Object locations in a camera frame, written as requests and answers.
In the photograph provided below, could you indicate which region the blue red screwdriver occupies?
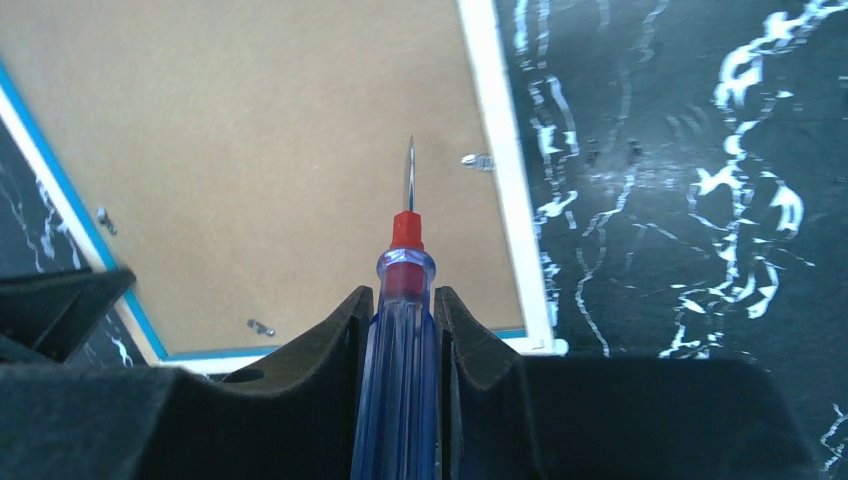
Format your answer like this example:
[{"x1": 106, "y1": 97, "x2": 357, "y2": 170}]
[{"x1": 350, "y1": 145, "x2": 440, "y2": 479}]

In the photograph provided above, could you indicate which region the blue wooden picture frame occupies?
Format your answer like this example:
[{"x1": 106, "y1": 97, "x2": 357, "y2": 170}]
[{"x1": 0, "y1": 0, "x2": 570, "y2": 376}]

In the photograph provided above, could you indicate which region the brown frame backing board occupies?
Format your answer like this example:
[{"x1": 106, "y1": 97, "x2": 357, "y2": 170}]
[{"x1": 0, "y1": 0, "x2": 526, "y2": 356}]

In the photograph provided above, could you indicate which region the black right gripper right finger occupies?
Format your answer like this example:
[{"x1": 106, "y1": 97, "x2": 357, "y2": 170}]
[{"x1": 434, "y1": 287, "x2": 818, "y2": 479}]

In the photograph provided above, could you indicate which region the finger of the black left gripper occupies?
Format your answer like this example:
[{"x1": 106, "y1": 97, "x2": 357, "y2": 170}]
[{"x1": 1, "y1": 268, "x2": 136, "y2": 363}]

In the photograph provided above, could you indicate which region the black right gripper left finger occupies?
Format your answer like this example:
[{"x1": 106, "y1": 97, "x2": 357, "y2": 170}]
[{"x1": 1, "y1": 286, "x2": 373, "y2": 479}]

